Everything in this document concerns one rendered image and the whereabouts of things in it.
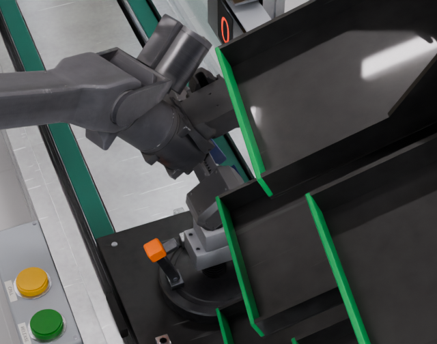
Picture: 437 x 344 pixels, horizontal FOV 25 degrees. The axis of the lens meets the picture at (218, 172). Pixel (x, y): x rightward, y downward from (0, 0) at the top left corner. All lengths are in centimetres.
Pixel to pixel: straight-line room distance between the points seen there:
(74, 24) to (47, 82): 85
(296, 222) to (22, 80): 26
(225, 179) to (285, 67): 33
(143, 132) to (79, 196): 42
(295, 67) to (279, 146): 7
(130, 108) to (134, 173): 54
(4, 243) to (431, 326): 86
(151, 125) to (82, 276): 36
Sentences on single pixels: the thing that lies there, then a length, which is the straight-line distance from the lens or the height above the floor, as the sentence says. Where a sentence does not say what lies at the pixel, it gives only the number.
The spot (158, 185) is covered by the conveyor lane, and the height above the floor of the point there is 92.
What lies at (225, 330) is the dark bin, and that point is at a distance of 94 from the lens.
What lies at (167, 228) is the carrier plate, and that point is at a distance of 132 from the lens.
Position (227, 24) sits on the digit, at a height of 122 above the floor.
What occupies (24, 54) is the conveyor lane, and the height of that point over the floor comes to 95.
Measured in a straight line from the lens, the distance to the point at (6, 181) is 156.
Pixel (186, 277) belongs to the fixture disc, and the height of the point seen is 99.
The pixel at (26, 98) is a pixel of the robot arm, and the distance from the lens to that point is 85.
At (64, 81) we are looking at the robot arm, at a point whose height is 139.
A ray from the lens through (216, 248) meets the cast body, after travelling 119.
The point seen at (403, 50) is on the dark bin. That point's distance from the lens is 67.
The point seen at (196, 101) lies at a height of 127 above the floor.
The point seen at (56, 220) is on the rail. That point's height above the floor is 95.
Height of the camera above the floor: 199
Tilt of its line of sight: 47 degrees down
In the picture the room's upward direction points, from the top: straight up
